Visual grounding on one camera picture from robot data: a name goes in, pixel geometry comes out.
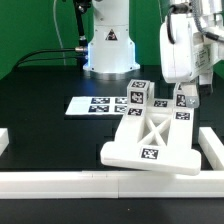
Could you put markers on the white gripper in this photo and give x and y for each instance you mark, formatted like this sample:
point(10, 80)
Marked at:
point(184, 56)

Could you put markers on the white tagged cube front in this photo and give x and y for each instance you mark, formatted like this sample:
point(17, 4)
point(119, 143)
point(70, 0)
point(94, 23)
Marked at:
point(138, 93)

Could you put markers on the white tagged cube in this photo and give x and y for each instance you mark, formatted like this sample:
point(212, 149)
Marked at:
point(138, 93)
point(178, 95)

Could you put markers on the white chair part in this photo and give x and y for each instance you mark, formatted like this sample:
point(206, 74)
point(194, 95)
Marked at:
point(157, 137)

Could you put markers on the white flat plate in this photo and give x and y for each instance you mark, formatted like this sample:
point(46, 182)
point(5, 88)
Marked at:
point(87, 105)

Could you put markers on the white left fence piece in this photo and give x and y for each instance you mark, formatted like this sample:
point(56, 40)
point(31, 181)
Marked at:
point(4, 139)

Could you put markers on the white right fence rail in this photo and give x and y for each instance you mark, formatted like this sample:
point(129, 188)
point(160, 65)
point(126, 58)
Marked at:
point(212, 148)

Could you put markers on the white fence rail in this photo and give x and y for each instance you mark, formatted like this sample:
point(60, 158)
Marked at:
point(110, 184)
point(212, 148)

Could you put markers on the white front fence rail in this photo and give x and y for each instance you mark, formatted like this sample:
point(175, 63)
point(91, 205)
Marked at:
point(110, 184)

